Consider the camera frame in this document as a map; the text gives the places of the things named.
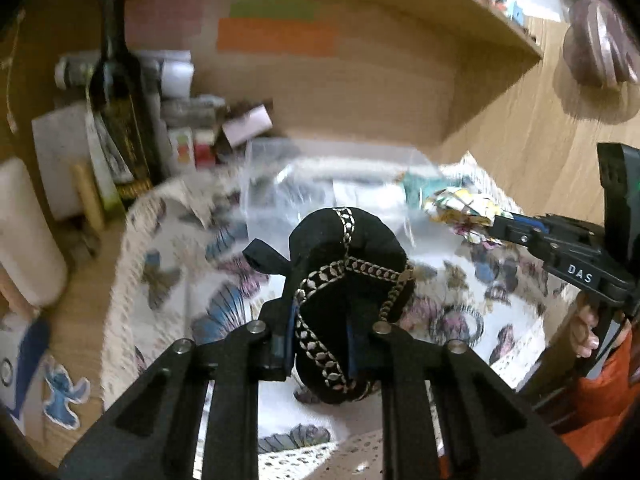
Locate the pale pink small box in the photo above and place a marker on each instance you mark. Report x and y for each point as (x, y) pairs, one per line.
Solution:
(247, 125)

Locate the teal cloth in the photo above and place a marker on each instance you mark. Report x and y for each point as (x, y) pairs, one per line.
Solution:
(417, 187)

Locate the white box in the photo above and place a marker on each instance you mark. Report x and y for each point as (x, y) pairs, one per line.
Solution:
(62, 155)

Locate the green paper sheet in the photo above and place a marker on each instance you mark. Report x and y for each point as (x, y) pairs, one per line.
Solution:
(272, 9)

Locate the clear plastic box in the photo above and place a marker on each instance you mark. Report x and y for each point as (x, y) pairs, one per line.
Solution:
(320, 180)

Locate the black embroidered fabric cap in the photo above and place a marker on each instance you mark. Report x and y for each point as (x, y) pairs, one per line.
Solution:
(345, 265)

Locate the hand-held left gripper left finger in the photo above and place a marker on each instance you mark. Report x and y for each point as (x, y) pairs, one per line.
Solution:
(291, 322)

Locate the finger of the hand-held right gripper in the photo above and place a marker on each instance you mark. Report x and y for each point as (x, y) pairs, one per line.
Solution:
(522, 218)
(520, 235)

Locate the white paper roll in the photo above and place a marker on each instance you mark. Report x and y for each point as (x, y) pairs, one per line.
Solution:
(170, 67)

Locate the pink paper sheet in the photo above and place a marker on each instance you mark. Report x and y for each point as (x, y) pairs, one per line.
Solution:
(160, 17)

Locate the orange paper sheet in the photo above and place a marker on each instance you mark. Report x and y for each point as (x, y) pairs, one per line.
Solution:
(277, 37)

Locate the wooden stick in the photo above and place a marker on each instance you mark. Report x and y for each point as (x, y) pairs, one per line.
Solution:
(89, 197)

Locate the butterfly printed tablecloth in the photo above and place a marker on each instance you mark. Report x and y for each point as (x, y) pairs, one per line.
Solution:
(200, 280)

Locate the small red box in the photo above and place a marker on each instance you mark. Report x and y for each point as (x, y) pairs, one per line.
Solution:
(204, 152)

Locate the white cylinder container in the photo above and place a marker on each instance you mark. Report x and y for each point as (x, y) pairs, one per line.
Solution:
(27, 230)

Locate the person's right hand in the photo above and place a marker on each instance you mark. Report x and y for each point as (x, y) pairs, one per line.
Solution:
(583, 327)

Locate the dark glass bottle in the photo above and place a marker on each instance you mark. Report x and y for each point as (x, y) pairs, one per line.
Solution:
(122, 110)

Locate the person's right forearm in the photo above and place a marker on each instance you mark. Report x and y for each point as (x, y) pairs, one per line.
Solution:
(612, 400)

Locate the colourful wrapper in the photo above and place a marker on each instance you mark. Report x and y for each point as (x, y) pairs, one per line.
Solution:
(460, 207)

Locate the wooden shelf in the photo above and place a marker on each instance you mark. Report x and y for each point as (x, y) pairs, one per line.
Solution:
(400, 60)

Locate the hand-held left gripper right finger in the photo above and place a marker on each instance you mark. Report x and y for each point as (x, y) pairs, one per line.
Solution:
(353, 352)

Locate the blue cartoon figure sticker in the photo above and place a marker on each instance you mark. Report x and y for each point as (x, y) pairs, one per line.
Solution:
(62, 392)

